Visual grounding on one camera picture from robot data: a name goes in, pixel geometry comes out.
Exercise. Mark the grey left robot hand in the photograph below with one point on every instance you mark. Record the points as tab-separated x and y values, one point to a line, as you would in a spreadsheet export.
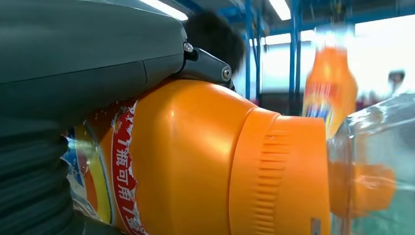
81	55

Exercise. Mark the ceiling light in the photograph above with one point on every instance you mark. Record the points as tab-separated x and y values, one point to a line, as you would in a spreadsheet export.
165	9
280	9

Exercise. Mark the blue steel frame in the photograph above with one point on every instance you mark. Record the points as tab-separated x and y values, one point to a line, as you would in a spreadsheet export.
248	48

